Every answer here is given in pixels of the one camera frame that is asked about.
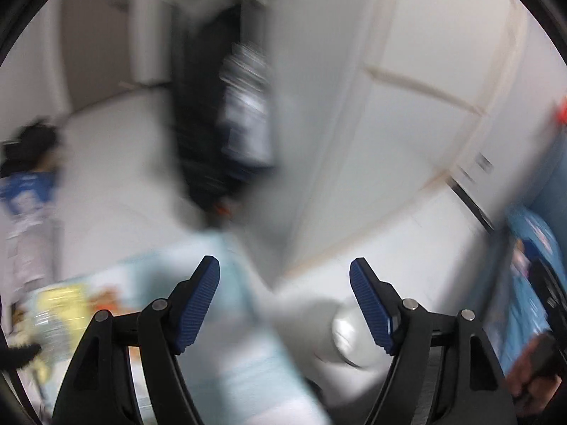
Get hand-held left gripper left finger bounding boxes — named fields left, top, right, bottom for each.
left=52, top=255, right=221, bottom=425

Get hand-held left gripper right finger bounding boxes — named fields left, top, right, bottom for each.
left=349, top=257, right=517, bottom=425

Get person's right hand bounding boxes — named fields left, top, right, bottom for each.
left=505, top=334, right=564, bottom=414

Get blue printed sheet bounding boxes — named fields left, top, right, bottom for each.
left=482, top=205, right=567, bottom=379

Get teal checked tablecloth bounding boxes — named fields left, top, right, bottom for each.
left=20, top=229, right=333, bottom=425

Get white round container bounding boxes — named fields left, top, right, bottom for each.
left=311, top=297, right=396, bottom=369

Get yellow crumpled packet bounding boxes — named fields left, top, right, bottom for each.
left=24, top=284, right=97, bottom=366

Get grey plastic mailer bags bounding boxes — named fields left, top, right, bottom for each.
left=5, top=216, right=59, bottom=295

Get large black bag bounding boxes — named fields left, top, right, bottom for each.
left=167, top=0, right=277, bottom=214

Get black fuzzy object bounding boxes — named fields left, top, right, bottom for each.
left=0, top=341, right=41, bottom=373

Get blue cardboard box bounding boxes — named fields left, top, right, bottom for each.
left=0, top=170, right=59, bottom=219

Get silver and navy bag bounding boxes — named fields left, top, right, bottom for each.
left=218, top=43, right=274, bottom=166

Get pile of black clothes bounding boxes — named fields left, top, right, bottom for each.
left=0, top=119, right=62, bottom=174

